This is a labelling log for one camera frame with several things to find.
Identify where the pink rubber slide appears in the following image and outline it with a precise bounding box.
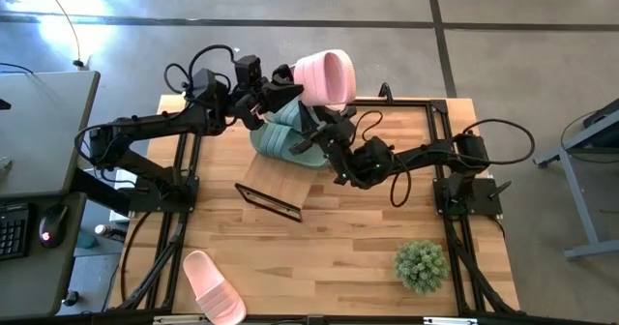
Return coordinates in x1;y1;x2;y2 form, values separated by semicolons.
292;48;358;111
182;250;248;325

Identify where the silver metal bracket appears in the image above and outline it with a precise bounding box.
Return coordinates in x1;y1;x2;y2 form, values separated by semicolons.
424;316;479;325
153;314;210;325

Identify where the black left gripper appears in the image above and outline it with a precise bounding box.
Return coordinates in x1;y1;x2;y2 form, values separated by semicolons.
231;63;306;131

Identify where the small bottle white cap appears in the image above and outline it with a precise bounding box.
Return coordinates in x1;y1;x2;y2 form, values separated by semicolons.
94;222;128;243

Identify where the thin yellow cable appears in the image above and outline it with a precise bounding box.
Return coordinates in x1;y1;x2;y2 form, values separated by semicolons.
37;0;86;70

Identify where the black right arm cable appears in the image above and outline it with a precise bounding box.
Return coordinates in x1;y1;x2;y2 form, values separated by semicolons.
354;109;536;209

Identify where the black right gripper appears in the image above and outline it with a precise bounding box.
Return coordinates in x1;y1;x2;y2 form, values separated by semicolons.
289;101;362;181

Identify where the wooden shelf black metal frame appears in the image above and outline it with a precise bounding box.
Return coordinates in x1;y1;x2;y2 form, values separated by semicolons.
234;95;357;223

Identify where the grey metal table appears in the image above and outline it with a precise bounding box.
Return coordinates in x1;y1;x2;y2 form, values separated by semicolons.
533;97;619;261

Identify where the black computer mouse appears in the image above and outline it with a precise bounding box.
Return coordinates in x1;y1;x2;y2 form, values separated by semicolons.
38;203;70;250

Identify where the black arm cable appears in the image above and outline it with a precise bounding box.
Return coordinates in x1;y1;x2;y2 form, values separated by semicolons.
354;109;536;209
162;44;239;97

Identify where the teal round object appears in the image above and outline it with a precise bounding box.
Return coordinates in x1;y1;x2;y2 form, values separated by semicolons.
76;230;101;250

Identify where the light grey desk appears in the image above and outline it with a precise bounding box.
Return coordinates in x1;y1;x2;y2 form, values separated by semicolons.
0;70;102;200

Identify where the black keyboard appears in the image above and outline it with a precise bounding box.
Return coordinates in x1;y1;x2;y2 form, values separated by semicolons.
0;203;31;262

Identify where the small round artificial plant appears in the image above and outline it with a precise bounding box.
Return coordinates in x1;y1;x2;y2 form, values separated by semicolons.
394;240;451;296

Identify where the black aluminium table frame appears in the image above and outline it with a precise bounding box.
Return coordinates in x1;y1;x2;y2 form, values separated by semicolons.
108;95;521;325

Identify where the dark grey desk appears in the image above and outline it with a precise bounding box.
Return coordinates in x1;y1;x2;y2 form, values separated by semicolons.
0;192;88;319

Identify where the teal rubber slide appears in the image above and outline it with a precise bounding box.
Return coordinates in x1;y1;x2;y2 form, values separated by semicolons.
264;97;313;129
249;120;331;170

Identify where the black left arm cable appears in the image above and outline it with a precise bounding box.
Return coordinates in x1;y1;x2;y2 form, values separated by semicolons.
162;44;239;97

